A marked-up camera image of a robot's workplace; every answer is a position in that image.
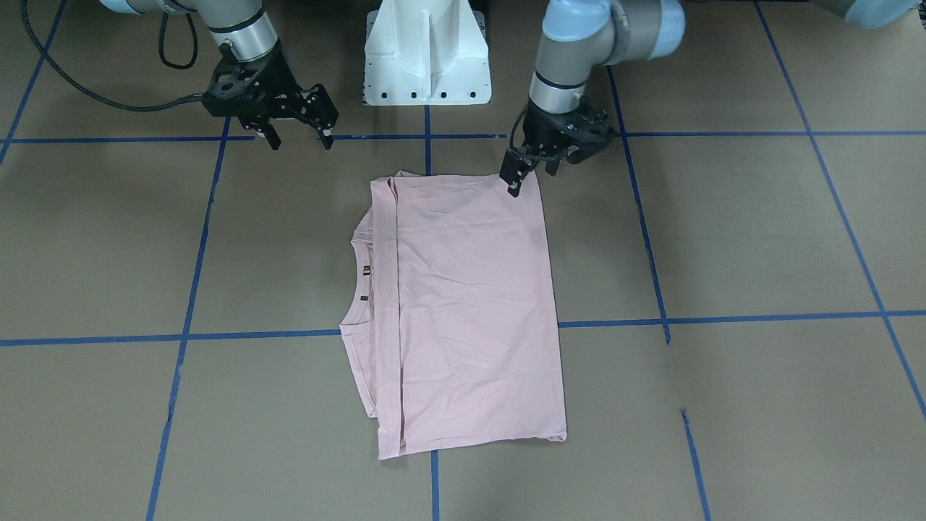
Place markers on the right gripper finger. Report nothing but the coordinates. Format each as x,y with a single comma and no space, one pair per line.
269,133
326,138

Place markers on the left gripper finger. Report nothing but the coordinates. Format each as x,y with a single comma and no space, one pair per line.
553,168
514,184

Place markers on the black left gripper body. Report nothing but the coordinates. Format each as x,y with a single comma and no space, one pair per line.
542,132

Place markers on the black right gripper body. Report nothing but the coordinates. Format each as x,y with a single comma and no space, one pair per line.
277,77

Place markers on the pink Snoopy t-shirt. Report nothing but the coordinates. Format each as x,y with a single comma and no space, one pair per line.
452,332

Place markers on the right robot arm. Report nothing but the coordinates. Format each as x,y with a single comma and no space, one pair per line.
244,24

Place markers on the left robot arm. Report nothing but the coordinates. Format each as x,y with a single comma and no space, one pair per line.
579,36

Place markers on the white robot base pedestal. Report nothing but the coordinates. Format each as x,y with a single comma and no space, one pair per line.
432,53

